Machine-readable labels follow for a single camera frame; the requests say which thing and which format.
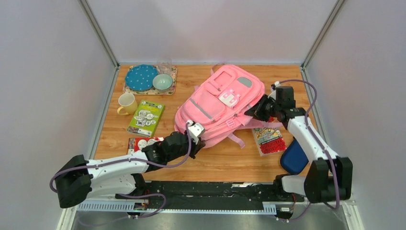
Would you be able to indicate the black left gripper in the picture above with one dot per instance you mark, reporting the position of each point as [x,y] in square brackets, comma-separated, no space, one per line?
[196,148]

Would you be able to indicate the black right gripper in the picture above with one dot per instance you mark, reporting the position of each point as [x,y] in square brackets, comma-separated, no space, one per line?
[257,111]

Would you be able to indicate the red comic book white bubbles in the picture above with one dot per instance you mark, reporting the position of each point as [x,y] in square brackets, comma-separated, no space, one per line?
[135,144]

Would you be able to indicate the green comic book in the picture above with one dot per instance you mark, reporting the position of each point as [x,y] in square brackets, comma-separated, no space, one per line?
[146,118]

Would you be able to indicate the pink backpack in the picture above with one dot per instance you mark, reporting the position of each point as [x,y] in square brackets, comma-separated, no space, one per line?
[219,105]

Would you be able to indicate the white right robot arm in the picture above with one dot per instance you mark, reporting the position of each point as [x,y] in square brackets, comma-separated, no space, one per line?
[330,176]

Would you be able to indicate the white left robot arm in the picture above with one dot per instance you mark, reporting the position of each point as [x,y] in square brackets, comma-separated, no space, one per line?
[121,176]

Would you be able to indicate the red colourful treehouse book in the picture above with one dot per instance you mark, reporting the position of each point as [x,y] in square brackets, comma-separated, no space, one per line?
[268,139]

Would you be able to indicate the blue zip pencil case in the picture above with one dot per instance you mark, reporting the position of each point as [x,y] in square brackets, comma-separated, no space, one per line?
[294,159]

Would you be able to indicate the floral tray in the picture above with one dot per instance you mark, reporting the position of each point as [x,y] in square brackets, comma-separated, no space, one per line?
[154,91]

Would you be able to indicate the yellow mug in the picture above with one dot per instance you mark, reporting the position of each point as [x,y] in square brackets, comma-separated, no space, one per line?
[128,104]

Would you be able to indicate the light green bowl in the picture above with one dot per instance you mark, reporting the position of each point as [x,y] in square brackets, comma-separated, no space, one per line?
[162,82]

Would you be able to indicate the blue dotted plate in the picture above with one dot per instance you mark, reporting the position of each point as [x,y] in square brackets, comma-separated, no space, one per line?
[139,78]

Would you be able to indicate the clear drinking glass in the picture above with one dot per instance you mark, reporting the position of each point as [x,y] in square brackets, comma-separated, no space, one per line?
[165,66]

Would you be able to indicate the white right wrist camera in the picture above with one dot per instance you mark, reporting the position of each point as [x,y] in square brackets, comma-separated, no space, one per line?
[272,94]

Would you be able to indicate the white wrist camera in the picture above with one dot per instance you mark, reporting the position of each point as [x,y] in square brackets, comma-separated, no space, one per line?
[194,130]
[272,94]

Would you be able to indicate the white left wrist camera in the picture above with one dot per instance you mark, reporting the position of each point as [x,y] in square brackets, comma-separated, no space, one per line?
[194,130]

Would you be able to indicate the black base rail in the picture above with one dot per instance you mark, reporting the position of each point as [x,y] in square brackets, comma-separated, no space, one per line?
[214,196]

